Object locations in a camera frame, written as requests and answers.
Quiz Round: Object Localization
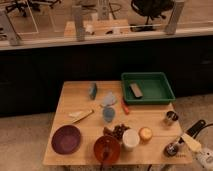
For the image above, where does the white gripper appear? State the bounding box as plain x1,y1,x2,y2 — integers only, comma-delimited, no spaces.
181,133,213,171

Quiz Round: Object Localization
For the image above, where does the small metal cup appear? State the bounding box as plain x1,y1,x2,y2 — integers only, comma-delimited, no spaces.
166,111,179,125

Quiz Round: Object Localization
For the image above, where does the orange round fruit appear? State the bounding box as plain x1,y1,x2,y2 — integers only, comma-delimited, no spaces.
139,127,153,141

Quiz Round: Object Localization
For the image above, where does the white cup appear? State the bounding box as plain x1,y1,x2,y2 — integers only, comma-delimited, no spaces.
122,129,140,150

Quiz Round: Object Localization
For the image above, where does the brown dried grape bunch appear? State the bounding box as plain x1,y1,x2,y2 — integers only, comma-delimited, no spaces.
103,124,129,141

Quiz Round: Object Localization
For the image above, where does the green plastic tray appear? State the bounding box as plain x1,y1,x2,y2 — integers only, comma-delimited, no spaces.
121,72,175,105

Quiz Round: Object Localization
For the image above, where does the dark rectangular block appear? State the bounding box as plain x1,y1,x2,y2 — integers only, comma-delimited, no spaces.
130,83,143,98

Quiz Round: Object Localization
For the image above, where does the orange brown bowl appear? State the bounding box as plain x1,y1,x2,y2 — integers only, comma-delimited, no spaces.
93,136,121,165

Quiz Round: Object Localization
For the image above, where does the blue translucent cup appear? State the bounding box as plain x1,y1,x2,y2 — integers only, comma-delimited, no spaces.
103,107,115,123

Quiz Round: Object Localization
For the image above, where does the wooden table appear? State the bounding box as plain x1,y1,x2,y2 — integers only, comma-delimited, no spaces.
42,80,194,171

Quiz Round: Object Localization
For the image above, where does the blue green sponge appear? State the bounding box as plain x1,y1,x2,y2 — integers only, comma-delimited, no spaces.
89,82,97,100

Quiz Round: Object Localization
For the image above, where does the black office chair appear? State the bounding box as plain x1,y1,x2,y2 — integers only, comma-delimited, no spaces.
131,0,174,32

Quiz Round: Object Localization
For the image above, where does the black cable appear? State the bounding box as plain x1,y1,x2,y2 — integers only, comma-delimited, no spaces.
194,122,213,140

